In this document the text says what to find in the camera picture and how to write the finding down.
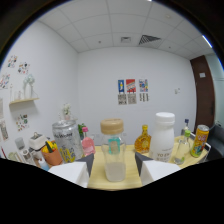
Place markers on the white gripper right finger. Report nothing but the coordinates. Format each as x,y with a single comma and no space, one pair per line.
156,169

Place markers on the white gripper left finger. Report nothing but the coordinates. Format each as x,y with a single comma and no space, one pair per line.
71,171

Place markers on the large white milk bottle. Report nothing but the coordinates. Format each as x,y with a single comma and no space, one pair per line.
162,140

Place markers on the glass jar with wooden lid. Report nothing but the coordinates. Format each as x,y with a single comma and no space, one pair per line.
114,166

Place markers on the round amber liquor bottle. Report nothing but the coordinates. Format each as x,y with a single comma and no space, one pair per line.
142,143

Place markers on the tall silver black can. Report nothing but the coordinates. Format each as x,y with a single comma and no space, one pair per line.
68,141

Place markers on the small pink bottle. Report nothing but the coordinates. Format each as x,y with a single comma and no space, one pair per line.
88,145

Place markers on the clear bottle green cap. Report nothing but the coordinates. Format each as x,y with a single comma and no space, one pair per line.
182,150

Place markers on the green potted plant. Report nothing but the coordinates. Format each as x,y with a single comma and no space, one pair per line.
81,130

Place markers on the white countertop appliance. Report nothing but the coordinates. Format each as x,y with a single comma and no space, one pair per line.
37,141

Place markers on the teal liquid bottle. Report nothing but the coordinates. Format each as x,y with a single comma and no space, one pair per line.
114,145

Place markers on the yellow printed can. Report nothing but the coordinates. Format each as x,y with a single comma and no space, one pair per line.
199,141

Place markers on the clear bottle blue cap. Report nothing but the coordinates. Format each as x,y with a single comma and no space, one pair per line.
185,126

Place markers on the small flower vase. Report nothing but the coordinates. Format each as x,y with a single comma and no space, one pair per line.
67,111

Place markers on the black armchair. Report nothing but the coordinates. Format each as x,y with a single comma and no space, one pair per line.
216,143

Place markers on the brown door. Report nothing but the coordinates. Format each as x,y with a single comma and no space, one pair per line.
204,93

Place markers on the white vase decoration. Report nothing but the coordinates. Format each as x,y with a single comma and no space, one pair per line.
29,86

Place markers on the ceiling air vent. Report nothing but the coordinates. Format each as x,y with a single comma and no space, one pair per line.
150,39

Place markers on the multicolour wall poster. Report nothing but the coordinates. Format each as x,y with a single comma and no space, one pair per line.
143,86

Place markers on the wooden wall shelf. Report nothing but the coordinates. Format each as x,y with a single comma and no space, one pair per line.
24,100

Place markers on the red wall poster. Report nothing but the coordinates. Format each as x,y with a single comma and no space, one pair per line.
131,86

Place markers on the blue wall poster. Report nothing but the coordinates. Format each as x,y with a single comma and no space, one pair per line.
121,86

